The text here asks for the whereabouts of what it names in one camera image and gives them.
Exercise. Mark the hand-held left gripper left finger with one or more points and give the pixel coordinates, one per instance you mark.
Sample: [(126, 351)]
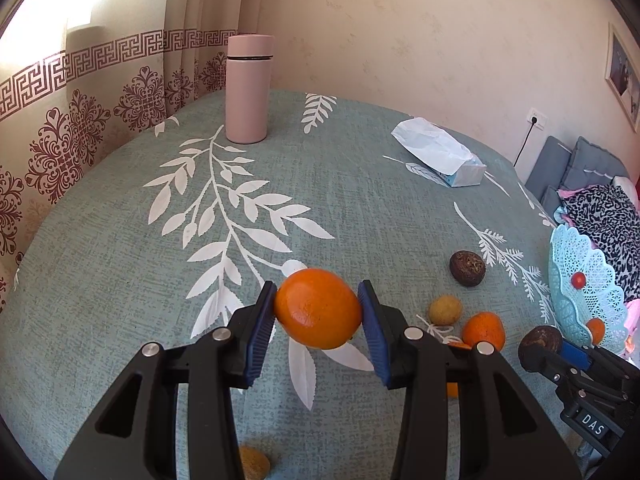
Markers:
[(262, 330)]

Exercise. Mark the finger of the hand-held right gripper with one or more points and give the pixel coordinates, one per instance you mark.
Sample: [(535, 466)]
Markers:
[(555, 367), (577, 355)]

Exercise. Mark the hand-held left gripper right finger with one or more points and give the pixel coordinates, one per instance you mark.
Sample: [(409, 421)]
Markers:
[(372, 330)]

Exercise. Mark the dark wrinkled passion fruit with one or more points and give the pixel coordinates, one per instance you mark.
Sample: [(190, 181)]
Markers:
[(540, 342), (467, 268)]

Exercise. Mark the orange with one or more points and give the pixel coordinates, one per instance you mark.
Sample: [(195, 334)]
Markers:
[(452, 390), (318, 307), (596, 330), (482, 330)]

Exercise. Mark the yellow-brown kiwi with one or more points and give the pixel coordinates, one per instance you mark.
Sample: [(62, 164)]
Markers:
[(254, 462), (445, 310)]

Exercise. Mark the light blue lattice basket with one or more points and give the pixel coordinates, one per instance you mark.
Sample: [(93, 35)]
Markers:
[(595, 270)]

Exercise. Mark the red tomato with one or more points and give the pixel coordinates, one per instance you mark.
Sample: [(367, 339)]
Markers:
[(579, 280)]

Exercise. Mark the leaf print tablecloth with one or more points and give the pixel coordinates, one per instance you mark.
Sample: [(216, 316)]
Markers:
[(350, 210)]

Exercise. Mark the leopard print cloth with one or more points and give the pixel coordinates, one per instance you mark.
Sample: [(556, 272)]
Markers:
[(600, 215)]

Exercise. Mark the white pillow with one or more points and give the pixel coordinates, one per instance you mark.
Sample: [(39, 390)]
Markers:
[(621, 183)]

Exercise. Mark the tissue box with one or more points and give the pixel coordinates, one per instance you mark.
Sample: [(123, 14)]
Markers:
[(440, 152)]

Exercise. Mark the grey cushion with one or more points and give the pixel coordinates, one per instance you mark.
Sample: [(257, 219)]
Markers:
[(592, 162)]

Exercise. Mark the pink insulated bottle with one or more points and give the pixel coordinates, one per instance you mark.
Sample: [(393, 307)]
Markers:
[(247, 90)]

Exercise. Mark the patterned beige curtain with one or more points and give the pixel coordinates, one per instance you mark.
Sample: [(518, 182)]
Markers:
[(100, 110)]

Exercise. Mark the white wall socket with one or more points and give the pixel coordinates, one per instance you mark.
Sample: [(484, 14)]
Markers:
[(537, 119)]

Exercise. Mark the framed wall picture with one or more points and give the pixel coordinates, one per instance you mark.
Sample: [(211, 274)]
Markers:
[(622, 75)]

